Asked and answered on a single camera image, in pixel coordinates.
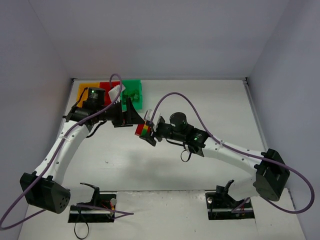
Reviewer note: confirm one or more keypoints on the red green yellow lego stack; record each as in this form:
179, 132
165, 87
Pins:
143, 131

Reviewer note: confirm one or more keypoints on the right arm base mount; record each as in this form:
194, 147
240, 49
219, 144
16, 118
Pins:
223, 207

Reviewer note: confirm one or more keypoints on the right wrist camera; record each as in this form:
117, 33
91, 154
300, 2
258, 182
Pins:
152, 119

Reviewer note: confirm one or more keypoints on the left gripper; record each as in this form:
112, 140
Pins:
124, 115

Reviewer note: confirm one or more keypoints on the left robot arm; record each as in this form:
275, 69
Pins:
43, 187

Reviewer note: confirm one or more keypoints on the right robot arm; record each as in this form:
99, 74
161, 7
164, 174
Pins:
267, 175

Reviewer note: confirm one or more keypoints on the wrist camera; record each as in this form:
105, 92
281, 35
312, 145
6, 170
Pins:
152, 119
115, 93

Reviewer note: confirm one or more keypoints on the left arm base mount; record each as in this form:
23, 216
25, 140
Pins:
106, 201

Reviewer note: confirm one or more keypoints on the red plastic bin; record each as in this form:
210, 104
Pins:
106, 86

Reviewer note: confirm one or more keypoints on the green plastic bin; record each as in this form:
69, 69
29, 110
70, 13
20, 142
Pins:
132, 85

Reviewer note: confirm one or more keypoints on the yellow plastic bin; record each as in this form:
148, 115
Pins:
81, 88

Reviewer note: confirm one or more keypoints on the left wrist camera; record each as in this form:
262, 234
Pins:
115, 93

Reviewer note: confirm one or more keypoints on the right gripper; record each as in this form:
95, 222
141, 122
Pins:
153, 135

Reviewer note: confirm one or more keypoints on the green curved lego brick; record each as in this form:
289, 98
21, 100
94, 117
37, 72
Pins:
131, 94

